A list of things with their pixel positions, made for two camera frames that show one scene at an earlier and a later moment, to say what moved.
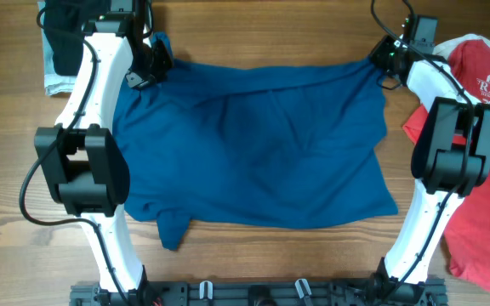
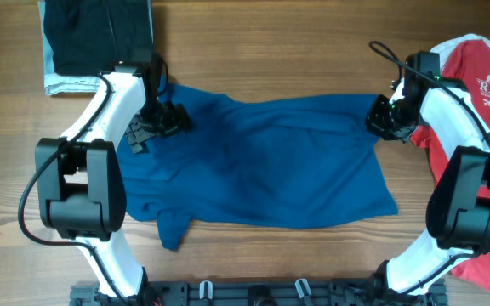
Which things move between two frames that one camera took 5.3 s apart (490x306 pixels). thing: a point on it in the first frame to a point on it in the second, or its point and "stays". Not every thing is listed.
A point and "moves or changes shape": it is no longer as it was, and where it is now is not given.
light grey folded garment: x=54 y=82 stays
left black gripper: x=155 y=64 to x=170 y=120
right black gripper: x=384 y=57 to x=383 y=117
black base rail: x=373 y=291 stays
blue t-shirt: x=216 y=145 moves or changes shape
